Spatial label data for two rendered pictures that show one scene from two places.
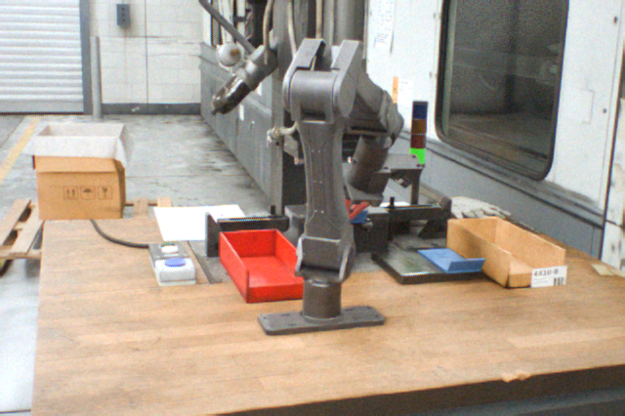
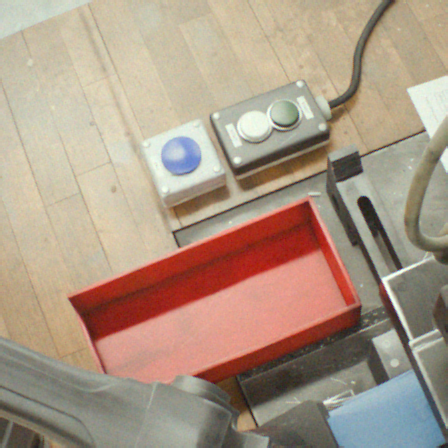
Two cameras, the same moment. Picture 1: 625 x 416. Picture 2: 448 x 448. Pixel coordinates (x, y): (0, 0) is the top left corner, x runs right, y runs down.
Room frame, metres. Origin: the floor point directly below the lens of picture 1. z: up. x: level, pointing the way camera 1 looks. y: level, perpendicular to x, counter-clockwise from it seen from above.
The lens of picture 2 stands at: (1.48, -0.25, 2.01)
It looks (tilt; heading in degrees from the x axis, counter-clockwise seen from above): 68 degrees down; 94
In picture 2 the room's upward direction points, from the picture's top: 9 degrees counter-clockwise
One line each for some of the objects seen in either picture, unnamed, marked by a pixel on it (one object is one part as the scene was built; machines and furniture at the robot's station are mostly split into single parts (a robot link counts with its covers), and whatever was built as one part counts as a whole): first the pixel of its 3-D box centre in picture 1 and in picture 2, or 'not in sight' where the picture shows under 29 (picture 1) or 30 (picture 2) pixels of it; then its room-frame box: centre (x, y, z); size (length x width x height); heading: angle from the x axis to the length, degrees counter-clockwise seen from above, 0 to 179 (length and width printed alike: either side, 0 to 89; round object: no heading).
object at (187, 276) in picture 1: (175, 278); (183, 168); (1.41, 0.26, 0.90); 0.07 x 0.07 x 0.06; 18
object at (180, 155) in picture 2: (175, 265); (181, 157); (1.41, 0.26, 0.93); 0.04 x 0.04 x 0.02
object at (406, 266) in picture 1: (425, 264); not in sight; (1.52, -0.22, 0.91); 0.17 x 0.16 x 0.02; 108
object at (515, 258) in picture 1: (503, 252); not in sight; (1.55, -0.38, 0.93); 0.25 x 0.13 x 0.08; 18
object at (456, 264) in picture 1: (449, 255); not in sight; (1.50, -0.27, 0.93); 0.15 x 0.07 x 0.03; 17
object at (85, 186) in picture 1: (83, 169); not in sight; (4.87, 1.45, 0.40); 0.67 x 0.60 x 0.50; 10
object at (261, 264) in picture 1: (263, 263); (214, 310); (1.43, 0.10, 0.93); 0.25 x 0.12 x 0.06; 18
